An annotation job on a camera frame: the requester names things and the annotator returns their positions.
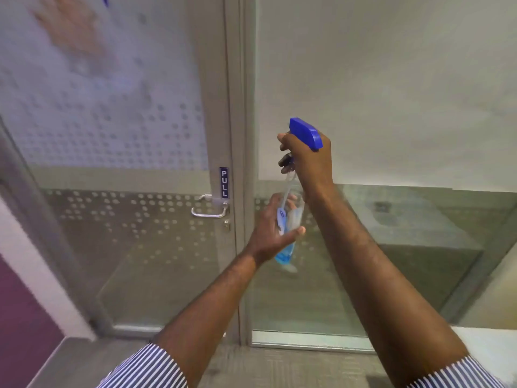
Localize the clear spray bottle blue trigger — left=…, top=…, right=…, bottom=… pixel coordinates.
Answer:
left=274, top=117, right=324, bottom=265

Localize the person's right forearm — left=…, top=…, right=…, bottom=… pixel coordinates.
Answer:
left=304, top=179, right=471, bottom=386

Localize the frosted dotted glass door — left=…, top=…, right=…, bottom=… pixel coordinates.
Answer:
left=0, top=0, right=239, bottom=337

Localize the person's left hand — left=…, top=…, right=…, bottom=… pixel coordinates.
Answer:
left=245, top=192, right=306, bottom=266

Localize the silver lever door handle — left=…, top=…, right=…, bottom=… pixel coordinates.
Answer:
left=191, top=194, right=231, bottom=219

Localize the grey aluminium door frame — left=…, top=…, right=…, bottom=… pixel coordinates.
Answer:
left=224, top=0, right=259, bottom=347

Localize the striped shirt sleeve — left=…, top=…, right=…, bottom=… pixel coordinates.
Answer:
left=406, top=355, right=507, bottom=388
left=96, top=342, right=189, bottom=388

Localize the striped right shirt sleeve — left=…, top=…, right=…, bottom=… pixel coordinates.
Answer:
left=406, top=355, right=507, bottom=388

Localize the person's right hand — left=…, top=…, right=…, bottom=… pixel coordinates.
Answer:
left=277, top=132, right=334, bottom=189

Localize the striped left shirt sleeve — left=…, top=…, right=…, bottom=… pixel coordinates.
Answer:
left=96, top=342, right=189, bottom=388

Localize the person's left forearm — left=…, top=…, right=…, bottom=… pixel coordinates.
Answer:
left=153, top=251, right=259, bottom=386

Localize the frosted glass partition panel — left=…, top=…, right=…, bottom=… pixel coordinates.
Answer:
left=250, top=0, right=517, bottom=352

